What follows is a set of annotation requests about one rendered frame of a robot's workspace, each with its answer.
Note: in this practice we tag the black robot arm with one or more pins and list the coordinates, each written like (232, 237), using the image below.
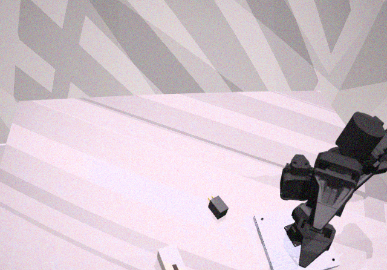
(364, 139)

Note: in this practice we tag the black two-prong plug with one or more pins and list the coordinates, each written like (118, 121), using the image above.
(218, 207)

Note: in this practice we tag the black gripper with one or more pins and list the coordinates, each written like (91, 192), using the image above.
(333, 182)

